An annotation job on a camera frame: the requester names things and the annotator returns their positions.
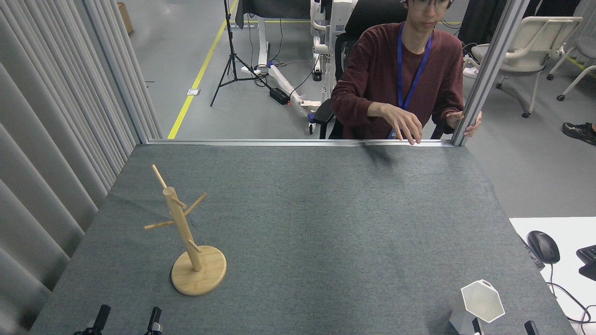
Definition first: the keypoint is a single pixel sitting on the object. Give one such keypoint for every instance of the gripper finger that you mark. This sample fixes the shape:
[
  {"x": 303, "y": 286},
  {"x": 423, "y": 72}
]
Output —
[
  {"x": 476, "y": 326},
  {"x": 531, "y": 329},
  {"x": 154, "y": 318},
  {"x": 101, "y": 316}
]

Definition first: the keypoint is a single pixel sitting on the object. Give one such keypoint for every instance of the white hexagonal cup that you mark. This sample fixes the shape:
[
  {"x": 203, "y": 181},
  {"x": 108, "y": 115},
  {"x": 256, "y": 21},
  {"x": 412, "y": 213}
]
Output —
[{"x": 482, "y": 300}]

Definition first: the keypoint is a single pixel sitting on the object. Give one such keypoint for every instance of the wooden cup rack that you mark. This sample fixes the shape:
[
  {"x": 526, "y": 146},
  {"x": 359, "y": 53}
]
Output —
[{"x": 198, "y": 274}]

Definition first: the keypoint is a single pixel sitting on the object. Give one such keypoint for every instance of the person's left hand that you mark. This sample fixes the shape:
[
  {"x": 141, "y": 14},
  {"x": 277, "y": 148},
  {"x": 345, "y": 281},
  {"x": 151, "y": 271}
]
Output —
[{"x": 454, "y": 120}]

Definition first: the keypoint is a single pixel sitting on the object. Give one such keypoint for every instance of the person's right hand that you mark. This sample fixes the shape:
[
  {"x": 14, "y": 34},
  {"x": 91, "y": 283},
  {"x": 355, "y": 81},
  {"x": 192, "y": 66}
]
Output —
[{"x": 405, "y": 123}]

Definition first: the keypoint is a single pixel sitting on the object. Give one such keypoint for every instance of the black flat device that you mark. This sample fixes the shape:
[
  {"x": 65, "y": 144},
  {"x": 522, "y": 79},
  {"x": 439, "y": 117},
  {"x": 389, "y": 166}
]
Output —
[{"x": 534, "y": 258}]

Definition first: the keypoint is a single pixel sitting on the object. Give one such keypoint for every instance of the black computer mouse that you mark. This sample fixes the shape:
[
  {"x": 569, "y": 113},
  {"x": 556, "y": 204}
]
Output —
[{"x": 543, "y": 246}]

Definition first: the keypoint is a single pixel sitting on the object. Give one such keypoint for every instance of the black keyboard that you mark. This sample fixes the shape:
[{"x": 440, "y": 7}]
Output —
[{"x": 588, "y": 263}]

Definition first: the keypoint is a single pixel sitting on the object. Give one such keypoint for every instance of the white side table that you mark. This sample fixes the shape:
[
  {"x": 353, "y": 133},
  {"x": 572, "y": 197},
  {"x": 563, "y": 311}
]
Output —
[{"x": 572, "y": 228}]

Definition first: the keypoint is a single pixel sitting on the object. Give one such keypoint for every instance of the grey felt table cover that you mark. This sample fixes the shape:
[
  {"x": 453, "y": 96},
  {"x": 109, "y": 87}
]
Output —
[{"x": 326, "y": 232}]

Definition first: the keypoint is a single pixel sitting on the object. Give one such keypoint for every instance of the grey curtain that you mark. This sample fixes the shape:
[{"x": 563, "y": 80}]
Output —
[{"x": 42, "y": 139}]

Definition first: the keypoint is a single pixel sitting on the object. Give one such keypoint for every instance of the black shoe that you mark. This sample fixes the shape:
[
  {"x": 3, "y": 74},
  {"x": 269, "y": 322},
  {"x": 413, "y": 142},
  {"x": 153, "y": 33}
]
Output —
[{"x": 579, "y": 132}]

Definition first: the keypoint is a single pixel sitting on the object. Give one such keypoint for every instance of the floor socket plate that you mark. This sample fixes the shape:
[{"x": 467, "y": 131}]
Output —
[{"x": 193, "y": 91}]

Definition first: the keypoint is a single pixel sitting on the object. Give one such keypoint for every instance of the black power strip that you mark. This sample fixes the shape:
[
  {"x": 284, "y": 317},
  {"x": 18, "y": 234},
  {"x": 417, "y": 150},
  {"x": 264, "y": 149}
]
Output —
[{"x": 279, "y": 96}]

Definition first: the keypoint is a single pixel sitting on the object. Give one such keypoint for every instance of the white power strip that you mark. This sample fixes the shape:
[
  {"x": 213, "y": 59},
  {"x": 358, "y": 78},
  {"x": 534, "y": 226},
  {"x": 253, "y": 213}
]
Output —
[{"x": 471, "y": 70}]

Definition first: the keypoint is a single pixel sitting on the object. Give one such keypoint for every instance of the white stand on wheels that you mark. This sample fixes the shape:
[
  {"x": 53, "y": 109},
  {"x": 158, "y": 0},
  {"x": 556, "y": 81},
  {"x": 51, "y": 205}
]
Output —
[{"x": 284, "y": 81}]

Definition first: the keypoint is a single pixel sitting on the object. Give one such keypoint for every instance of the person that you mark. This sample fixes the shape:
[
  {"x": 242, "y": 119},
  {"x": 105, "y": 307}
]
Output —
[{"x": 386, "y": 70}]

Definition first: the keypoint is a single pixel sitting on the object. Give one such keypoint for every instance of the white swivel chair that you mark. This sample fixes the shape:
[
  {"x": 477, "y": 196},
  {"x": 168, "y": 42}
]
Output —
[{"x": 535, "y": 42}]

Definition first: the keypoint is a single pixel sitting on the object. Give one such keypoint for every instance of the grey chair with white legs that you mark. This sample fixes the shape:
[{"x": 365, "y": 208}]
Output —
[{"x": 586, "y": 46}]

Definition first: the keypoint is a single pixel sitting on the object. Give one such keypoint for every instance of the white desk leg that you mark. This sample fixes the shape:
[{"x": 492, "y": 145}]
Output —
[{"x": 263, "y": 42}]

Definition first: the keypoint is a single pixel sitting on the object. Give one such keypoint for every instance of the cardboard box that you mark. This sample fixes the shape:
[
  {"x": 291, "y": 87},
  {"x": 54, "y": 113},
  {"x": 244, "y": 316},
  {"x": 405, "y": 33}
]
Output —
[{"x": 125, "y": 18}]

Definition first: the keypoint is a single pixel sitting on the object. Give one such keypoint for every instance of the black tripod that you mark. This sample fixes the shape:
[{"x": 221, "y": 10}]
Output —
[{"x": 229, "y": 28}]

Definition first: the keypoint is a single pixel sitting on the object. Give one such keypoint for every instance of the black fabric screen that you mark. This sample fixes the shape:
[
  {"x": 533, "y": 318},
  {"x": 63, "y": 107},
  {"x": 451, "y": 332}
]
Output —
[{"x": 479, "y": 18}]

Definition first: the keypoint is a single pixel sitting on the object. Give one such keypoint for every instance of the black office chair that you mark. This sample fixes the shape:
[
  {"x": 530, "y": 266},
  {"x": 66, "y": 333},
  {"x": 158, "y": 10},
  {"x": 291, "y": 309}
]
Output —
[{"x": 368, "y": 14}]

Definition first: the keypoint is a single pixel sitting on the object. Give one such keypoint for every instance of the black cloth on desk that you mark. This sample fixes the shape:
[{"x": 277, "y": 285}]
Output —
[{"x": 274, "y": 9}]

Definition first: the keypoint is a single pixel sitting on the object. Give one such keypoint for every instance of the silver table edge rail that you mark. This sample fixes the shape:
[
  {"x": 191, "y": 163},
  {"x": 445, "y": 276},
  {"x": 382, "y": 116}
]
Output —
[{"x": 279, "y": 142}]

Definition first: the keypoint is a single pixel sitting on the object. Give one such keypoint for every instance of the silver post beside chairs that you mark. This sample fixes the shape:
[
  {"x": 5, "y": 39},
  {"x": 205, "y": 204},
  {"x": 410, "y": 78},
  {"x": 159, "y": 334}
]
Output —
[{"x": 491, "y": 70}]

